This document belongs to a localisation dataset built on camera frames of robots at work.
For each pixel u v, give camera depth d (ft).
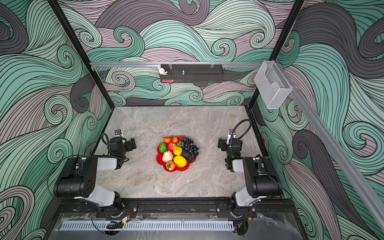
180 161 2.81
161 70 2.80
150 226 2.29
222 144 2.84
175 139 3.04
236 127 2.34
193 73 3.15
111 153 2.36
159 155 2.94
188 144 2.95
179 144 3.00
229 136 2.73
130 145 2.82
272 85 2.55
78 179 1.49
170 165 2.67
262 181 1.46
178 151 2.80
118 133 2.67
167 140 3.03
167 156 2.80
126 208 2.39
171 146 2.95
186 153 2.88
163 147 2.94
